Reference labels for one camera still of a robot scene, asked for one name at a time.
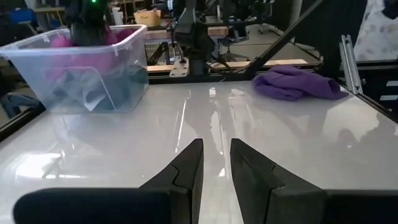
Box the grey towel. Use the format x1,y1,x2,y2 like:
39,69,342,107
50,72,107,112

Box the clear plastic storage bin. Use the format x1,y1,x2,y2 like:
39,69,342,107
0,24,150,114

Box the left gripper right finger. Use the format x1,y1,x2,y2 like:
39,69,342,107
230,138,326,224

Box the black curtain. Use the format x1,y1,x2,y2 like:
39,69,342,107
293,0,369,79

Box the purple towel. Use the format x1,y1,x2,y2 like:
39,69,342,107
251,64,349,102

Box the dark green towel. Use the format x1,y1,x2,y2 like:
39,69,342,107
102,65,149,110

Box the tan cardboard box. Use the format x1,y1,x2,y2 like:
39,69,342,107
133,8,162,29

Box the silver aluminium extrusion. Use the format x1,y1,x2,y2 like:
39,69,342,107
338,34,364,95

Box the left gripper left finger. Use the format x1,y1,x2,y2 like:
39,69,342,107
139,138,205,224

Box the black aluminium table frame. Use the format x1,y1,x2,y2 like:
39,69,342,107
0,0,398,142

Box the blue chair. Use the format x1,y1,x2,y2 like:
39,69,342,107
7,7,39,35

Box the white bottle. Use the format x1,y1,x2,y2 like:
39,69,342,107
111,6,124,27

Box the white patterned curtain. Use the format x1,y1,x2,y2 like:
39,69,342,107
352,0,398,62

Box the magenta towel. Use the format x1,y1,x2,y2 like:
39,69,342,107
45,27,138,79

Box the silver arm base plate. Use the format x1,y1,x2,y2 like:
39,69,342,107
169,58,190,78

